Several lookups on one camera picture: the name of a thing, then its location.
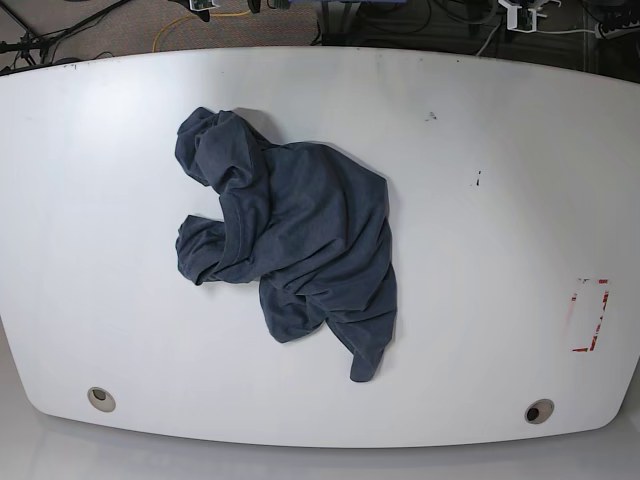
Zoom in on table cable grommet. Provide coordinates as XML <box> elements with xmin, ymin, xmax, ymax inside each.
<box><xmin>524</xmin><ymin>399</ymin><xmax>555</xmax><ymax>425</ymax></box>
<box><xmin>87</xmin><ymin>387</ymin><xmax>116</xmax><ymax>413</ymax></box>

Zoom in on yellow cable on floor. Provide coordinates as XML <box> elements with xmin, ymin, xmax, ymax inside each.
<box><xmin>152</xmin><ymin>9</ymin><xmax>251</xmax><ymax>53</ymax></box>

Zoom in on red tape rectangle marking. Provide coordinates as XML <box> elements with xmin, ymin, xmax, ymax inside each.
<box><xmin>566</xmin><ymin>278</ymin><xmax>610</xmax><ymax>353</ymax></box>

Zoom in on left table cable grommet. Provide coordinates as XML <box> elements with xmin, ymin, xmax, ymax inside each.
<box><xmin>87</xmin><ymin>387</ymin><xmax>116</xmax><ymax>413</ymax></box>

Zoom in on black tripod legs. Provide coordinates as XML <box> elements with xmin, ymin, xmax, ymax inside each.
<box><xmin>0</xmin><ymin>0</ymin><xmax>131</xmax><ymax>66</ymax></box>

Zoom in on white cable on floor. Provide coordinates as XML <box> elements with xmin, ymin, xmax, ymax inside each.
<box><xmin>476</xmin><ymin>19</ymin><xmax>601</xmax><ymax>57</ymax></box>

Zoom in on dark blue T-shirt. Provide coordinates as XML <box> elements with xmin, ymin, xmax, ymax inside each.
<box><xmin>175</xmin><ymin>108</ymin><xmax>397</xmax><ymax>383</ymax></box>

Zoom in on white power strip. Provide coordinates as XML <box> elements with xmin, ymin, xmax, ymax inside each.
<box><xmin>595</xmin><ymin>10</ymin><xmax>639</xmax><ymax>40</ymax></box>

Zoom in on right table cable grommet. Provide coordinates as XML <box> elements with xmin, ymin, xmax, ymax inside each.
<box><xmin>524</xmin><ymin>399</ymin><xmax>555</xmax><ymax>425</ymax></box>

